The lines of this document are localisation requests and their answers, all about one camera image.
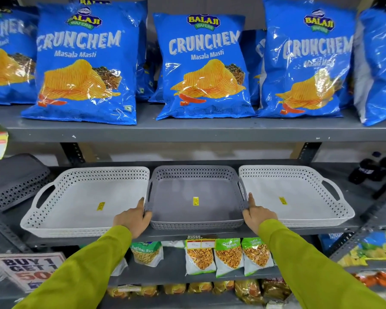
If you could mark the person's right thumb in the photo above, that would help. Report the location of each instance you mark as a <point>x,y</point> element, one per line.
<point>252,201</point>

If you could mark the row of blue chip bags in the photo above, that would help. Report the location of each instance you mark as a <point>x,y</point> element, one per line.
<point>206,61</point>

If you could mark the blue yellow snack packet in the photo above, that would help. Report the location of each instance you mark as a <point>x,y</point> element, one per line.
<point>370,249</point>

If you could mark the person's left forearm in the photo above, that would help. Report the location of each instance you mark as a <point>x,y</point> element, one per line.
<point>83,270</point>

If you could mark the person's right hand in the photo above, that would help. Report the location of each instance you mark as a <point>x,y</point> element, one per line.
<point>257,217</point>

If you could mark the person's left hand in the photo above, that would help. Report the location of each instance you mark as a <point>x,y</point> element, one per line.
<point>133,220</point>

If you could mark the person's left thumb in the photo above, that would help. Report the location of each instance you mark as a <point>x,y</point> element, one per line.
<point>141,205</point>

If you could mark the white promotional sign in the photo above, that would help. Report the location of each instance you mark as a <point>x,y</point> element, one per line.
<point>25,270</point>

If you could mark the stack of dark grey trays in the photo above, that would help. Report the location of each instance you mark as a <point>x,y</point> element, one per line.
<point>13,176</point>

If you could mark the white plastic packet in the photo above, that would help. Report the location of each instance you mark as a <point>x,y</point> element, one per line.
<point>120,267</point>

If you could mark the green white snack packet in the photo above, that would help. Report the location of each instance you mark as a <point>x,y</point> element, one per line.
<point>256,255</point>
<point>229,257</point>
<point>146,252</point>
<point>199,259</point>

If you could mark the row of orange snack packets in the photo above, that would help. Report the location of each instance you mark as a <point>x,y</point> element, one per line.
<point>212,288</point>

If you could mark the grey perforated plastic tray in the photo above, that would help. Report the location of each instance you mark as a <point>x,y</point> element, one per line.
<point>196,196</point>

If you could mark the orange red snack packet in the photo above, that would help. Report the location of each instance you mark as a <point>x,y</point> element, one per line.
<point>379,279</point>

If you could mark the person's right forearm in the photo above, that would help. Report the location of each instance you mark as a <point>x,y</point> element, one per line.
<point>308,270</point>

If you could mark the white price label strip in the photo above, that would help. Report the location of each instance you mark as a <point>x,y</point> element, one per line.
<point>200,243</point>

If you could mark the grey metal shelving rack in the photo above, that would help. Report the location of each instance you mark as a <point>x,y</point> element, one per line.
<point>193,131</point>

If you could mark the white perforated plastic tray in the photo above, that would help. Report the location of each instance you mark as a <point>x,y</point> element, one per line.
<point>296,196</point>
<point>83,202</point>

